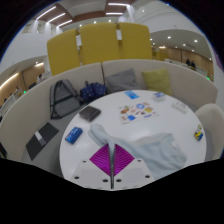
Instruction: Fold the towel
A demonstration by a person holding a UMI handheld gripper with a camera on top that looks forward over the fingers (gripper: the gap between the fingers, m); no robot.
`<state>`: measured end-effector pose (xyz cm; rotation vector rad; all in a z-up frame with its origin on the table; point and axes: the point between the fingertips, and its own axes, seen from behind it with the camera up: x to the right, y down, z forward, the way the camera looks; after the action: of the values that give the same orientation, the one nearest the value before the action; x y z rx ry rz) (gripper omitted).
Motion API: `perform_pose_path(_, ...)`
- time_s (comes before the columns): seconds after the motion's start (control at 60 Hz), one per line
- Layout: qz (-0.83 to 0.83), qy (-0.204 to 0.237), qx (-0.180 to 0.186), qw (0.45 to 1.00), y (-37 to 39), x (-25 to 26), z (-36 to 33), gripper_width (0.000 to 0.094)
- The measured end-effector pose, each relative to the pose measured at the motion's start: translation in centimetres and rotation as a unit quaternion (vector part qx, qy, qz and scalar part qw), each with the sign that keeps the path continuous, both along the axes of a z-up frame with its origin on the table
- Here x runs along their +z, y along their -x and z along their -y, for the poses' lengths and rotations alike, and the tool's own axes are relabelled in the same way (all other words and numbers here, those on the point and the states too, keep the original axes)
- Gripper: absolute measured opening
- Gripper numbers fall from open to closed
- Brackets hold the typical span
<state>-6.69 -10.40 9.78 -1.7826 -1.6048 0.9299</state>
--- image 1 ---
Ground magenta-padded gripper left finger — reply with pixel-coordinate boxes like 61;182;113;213
69;143;114;190

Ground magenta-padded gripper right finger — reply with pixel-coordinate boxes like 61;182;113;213
112;143;153;190

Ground light blue towel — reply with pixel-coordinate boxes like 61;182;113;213
87;123;188;181

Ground blue rectangular box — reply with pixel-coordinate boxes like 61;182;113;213
64;126;83;145

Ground black wallet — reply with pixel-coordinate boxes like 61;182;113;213
78;105;102;123

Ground colourful sticker sheet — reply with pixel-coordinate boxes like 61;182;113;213
118;101;160;125

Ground dark grey laptop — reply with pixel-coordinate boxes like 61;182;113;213
25;121;60;162

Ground blue card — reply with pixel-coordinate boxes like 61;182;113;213
123;89;140;100

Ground dark blue bag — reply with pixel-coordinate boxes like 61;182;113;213
79;80;108;104

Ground grey backpack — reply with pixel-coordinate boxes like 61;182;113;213
49;79;83;120

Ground small white and blue box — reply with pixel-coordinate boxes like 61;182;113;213
152;91;167;102

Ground white flat box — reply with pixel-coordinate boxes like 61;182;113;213
171;100;189;114

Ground grey cushion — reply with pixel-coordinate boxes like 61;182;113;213
104;68;143;94

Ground yellow-green cushion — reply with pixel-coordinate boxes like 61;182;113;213
141;68;173;97

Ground curved beige sofa bench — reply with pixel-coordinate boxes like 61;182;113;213
0;59;219;161

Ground yellow acoustic panel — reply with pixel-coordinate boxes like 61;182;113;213
118;21;154;61
46;29;81;77
78;22;121;66

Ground ceiling lights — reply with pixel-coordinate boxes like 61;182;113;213
34;1;204;48

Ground purple wall poster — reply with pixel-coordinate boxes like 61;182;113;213
214;53;224;73

